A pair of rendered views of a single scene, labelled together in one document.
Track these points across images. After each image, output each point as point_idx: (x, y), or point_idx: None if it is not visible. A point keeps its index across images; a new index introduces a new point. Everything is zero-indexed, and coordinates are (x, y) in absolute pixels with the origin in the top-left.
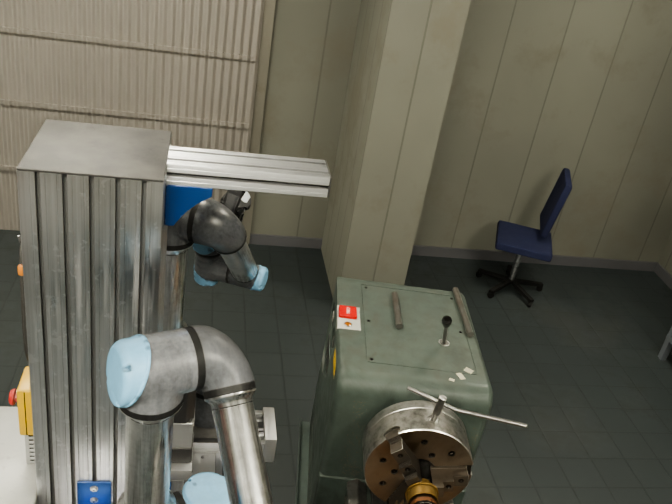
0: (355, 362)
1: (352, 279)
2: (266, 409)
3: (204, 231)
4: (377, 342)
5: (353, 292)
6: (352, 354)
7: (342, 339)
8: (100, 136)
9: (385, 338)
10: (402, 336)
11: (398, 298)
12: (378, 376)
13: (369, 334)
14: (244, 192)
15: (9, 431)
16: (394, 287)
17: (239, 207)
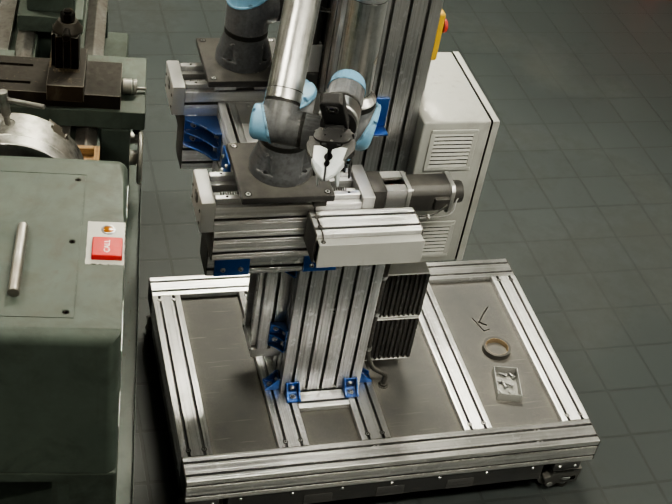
0: (102, 172)
1: (90, 328)
2: (211, 200)
3: None
4: (64, 204)
5: (91, 296)
6: (105, 183)
7: (119, 204)
8: None
9: (49, 212)
10: (20, 217)
11: (5, 293)
12: (71, 159)
13: (74, 216)
14: (325, 170)
15: (452, 101)
16: (6, 319)
17: (321, 128)
